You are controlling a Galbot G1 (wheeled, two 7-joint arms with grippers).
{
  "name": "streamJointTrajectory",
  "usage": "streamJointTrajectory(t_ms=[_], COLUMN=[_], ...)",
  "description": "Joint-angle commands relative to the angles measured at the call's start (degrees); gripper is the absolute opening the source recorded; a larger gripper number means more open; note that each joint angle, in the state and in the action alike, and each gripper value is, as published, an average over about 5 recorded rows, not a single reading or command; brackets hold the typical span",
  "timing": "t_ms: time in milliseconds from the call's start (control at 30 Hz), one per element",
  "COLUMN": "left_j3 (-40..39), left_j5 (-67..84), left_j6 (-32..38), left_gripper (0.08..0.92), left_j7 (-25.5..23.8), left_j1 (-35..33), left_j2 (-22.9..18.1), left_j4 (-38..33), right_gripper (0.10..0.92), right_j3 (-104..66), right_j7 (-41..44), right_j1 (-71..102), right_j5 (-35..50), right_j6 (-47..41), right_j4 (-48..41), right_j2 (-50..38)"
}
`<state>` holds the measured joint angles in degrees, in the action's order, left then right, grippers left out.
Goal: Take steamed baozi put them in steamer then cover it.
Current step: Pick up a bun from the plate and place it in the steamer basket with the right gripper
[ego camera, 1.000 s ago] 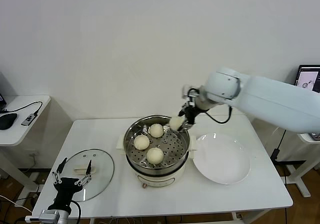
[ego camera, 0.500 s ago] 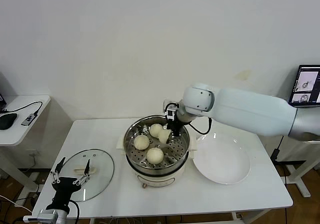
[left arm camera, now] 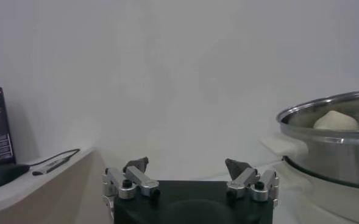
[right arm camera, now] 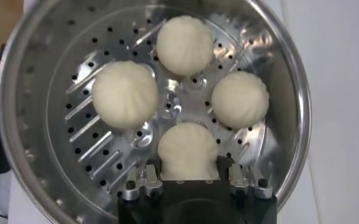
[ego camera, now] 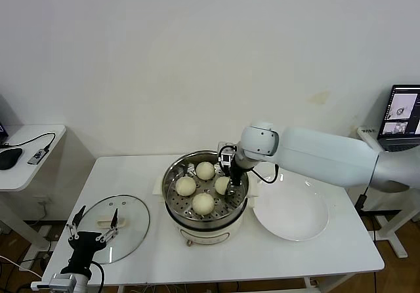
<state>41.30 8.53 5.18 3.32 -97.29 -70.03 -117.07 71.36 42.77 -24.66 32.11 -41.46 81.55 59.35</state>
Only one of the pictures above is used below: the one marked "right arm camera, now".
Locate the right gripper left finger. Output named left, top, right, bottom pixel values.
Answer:
left=123, top=158, right=165, bottom=201

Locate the perforated steel steamer basket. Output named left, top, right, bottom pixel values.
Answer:
left=0, top=0, right=313, bottom=224

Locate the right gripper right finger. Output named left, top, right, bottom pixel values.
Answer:
left=217, top=156, right=273, bottom=199

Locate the white steamed baozi bun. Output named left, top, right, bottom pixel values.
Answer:
left=211, top=71, right=271, bottom=130
left=155, top=15, right=215, bottom=77
left=157, top=121, right=220, bottom=181
left=91, top=60, right=160, bottom=130

